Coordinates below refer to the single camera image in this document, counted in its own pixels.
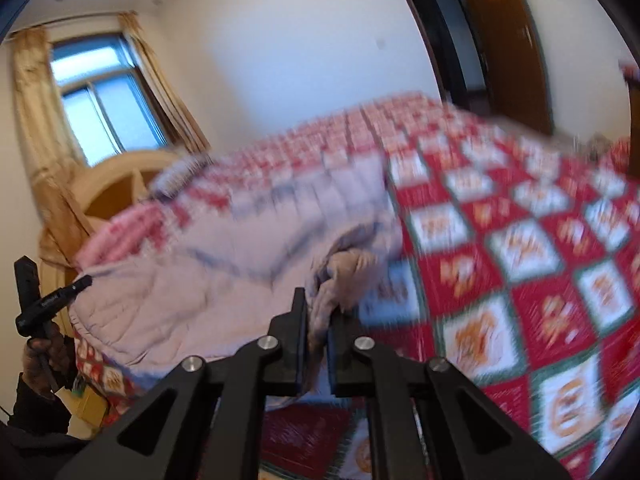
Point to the brown wooden door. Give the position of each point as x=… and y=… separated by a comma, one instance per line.
x=510, y=60

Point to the folded pink quilt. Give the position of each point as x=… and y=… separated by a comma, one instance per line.
x=120, y=235

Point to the sliding glass window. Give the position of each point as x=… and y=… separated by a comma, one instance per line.
x=110, y=105

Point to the dark wooden door frame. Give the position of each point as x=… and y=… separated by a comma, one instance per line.
x=422, y=35

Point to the striped pillow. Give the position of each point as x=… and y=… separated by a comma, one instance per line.
x=175, y=175

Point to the wooden arched headboard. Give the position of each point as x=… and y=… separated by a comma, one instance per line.
x=115, y=185

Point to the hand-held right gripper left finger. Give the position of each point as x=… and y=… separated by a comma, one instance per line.
x=301, y=350

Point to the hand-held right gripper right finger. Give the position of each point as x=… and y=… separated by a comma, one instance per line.
x=331, y=360

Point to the crumpled clothes pile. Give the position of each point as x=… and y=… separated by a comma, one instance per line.
x=595, y=147

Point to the narrow beige floral curtain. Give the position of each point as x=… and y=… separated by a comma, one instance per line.
x=165, y=95

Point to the lilac quilted puffer jacket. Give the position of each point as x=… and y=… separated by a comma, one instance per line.
x=200, y=280

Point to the dark curtain rod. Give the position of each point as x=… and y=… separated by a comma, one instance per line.
x=75, y=20

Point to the red printed bag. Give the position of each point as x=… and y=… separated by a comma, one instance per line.
x=626, y=156

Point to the person's left forearm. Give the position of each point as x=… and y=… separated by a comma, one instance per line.
x=35, y=420

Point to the red checkered printed bedsheet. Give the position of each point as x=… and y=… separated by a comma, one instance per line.
x=525, y=310

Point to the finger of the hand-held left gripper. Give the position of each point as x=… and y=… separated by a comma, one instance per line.
x=82, y=284

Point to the person's left hand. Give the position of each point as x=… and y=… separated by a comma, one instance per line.
x=52, y=360

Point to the wide beige floral curtain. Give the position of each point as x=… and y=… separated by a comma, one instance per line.
x=35, y=110

